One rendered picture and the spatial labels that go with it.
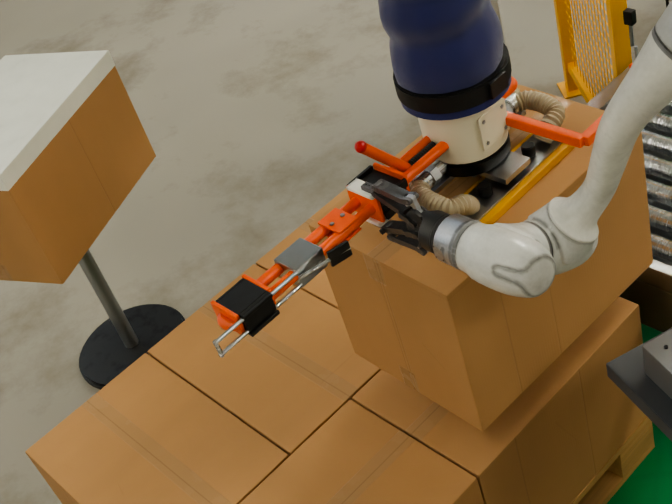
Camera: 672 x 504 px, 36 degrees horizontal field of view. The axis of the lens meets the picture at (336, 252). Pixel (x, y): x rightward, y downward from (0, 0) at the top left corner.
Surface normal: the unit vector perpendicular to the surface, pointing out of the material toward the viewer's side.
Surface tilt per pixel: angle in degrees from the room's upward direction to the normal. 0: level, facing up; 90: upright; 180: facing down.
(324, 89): 0
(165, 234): 0
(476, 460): 0
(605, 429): 90
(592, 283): 90
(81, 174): 90
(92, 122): 90
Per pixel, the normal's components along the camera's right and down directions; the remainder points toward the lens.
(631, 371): -0.26, -0.74
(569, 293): 0.65, 0.35
